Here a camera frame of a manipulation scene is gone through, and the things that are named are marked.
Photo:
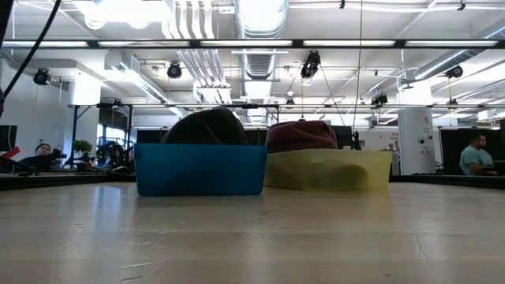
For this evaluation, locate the black aluminium rig frame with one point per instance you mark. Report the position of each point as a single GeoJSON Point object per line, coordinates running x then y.
{"type": "Point", "coordinates": [59, 180]}

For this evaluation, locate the red flat object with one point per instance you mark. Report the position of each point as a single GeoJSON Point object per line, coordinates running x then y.
{"type": "Point", "coordinates": [10, 153]}

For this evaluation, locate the dark grey cap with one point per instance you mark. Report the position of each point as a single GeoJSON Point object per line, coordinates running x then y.
{"type": "Point", "coordinates": [207, 126]}

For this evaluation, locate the person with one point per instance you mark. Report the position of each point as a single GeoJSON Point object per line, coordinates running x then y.
{"type": "Point", "coordinates": [39, 159]}
{"type": "Point", "coordinates": [475, 155]}

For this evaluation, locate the black partition panel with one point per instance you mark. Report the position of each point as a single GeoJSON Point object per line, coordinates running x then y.
{"type": "Point", "coordinates": [450, 150]}

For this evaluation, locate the black computer monitor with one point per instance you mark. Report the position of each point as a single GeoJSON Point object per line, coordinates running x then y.
{"type": "Point", "coordinates": [344, 138]}
{"type": "Point", "coordinates": [8, 138]}
{"type": "Point", "coordinates": [150, 137]}

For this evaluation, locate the blue plastic bin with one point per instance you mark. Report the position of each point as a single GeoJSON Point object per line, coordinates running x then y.
{"type": "Point", "coordinates": [197, 169]}

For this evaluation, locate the black ceiling spotlight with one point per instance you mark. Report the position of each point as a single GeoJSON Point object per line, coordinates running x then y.
{"type": "Point", "coordinates": [290, 102]}
{"type": "Point", "coordinates": [454, 72]}
{"type": "Point", "coordinates": [41, 77]}
{"type": "Point", "coordinates": [379, 99]}
{"type": "Point", "coordinates": [452, 102]}
{"type": "Point", "coordinates": [310, 65]}
{"type": "Point", "coordinates": [174, 70]}

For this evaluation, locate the silver ceiling air duct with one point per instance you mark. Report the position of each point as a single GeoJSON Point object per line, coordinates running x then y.
{"type": "Point", "coordinates": [259, 39]}

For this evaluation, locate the black background equipment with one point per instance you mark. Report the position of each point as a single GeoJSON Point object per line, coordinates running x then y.
{"type": "Point", "coordinates": [114, 158]}

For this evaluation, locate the white pillar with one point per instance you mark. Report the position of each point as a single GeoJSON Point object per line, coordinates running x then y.
{"type": "Point", "coordinates": [414, 138]}

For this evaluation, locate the green plant in white pot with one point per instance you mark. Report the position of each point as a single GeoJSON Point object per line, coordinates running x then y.
{"type": "Point", "coordinates": [82, 146]}

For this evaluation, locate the black curved object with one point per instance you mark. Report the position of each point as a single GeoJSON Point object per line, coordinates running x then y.
{"type": "Point", "coordinates": [16, 165]}

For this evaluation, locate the yellow plastic bin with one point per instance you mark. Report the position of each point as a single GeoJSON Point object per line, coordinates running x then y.
{"type": "Point", "coordinates": [292, 169]}

